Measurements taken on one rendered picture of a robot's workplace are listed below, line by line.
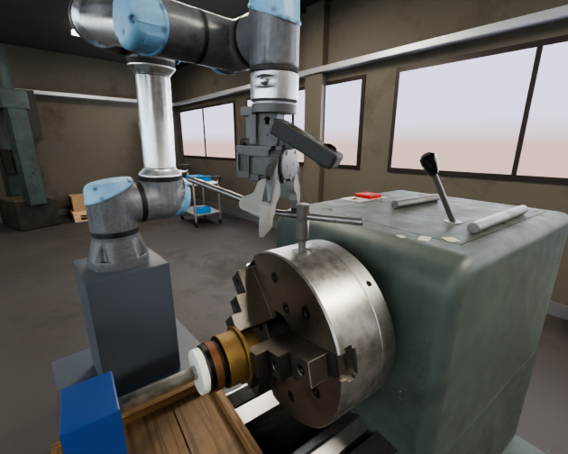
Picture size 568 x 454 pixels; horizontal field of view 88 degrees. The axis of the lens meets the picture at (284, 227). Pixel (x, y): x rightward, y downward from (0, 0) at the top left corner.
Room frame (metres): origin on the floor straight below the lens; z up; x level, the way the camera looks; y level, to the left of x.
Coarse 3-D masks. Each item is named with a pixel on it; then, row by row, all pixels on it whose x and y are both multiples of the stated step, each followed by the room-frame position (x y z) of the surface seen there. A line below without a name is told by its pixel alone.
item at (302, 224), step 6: (300, 204) 0.48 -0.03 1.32; (306, 204) 0.48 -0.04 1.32; (300, 210) 0.48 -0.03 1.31; (306, 210) 0.48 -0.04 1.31; (300, 216) 0.48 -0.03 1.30; (306, 216) 0.48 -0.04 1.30; (300, 222) 0.48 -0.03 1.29; (306, 222) 0.48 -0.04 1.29; (300, 228) 0.48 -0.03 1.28; (306, 228) 0.48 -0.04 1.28; (300, 234) 0.48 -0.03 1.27; (306, 234) 0.48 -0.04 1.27; (300, 240) 0.48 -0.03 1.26; (306, 240) 0.48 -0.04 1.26; (300, 246) 0.48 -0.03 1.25; (300, 252) 0.48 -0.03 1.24
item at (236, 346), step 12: (216, 336) 0.41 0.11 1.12; (228, 336) 0.41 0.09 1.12; (240, 336) 0.41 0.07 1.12; (252, 336) 0.43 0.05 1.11; (204, 348) 0.39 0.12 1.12; (216, 348) 0.39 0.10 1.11; (228, 348) 0.39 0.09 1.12; (240, 348) 0.39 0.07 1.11; (216, 360) 0.37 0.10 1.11; (228, 360) 0.38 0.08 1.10; (240, 360) 0.38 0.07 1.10; (216, 372) 0.36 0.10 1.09; (228, 372) 0.37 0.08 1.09; (240, 372) 0.38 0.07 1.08; (252, 372) 0.38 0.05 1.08; (216, 384) 0.36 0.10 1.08; (228, 384) 0.38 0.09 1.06
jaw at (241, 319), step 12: (252, 264) 0.55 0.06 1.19; (240, 276) 0.50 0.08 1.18; (252, 276) 0.51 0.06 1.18; (240, 288) 0.50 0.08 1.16; (252, 288) 0.50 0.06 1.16; (264, 288) 0.51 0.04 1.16; (240, 300) 0.47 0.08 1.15; (252, 300) 0.48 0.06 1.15; (264, 300) 0.49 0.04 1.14; (240, 312) 0.46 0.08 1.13; (252, 312) 0.46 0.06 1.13; (264, 312) 0.47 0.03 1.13; (276, 312) 0.48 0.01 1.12; (228, 324) 0.46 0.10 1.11; (240, 324) 0.44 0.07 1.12; (252, 324) 0.45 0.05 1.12
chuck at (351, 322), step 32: (256, 256) 0.53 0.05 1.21; (288, 256) 0.47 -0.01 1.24; (320, 256) 0.48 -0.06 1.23; (288, 288) 0.45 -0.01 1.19; (320, 288) 0.40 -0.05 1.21; (352, 288) 0.42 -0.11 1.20; (288, 320) 0.45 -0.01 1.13; (320, 320) 0.38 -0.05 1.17; (352, 320) 0.39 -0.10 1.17; (352, 352) 0.37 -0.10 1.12; (288, 384) 0.45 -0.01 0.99; (320, 384) 0.38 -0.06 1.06; (352, 384) 0.35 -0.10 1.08; (320, 416) 0.38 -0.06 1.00
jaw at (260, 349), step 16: (288, 336) 0.43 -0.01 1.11; (256, 352) 0.39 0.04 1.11; (272, 352) 0.38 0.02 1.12; (288, 352) 0.38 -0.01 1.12; (304, 352) 0.37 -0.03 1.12; (320, 352) 0.36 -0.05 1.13; (256, 368) 0.38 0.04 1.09; (272, 368) 0.38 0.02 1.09; (288, 368) 0.37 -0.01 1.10; (304, 368) 0.35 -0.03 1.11; (320, 368) 0.35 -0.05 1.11; (336, 368) 0.35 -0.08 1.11; (352, 368) 0.36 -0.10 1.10
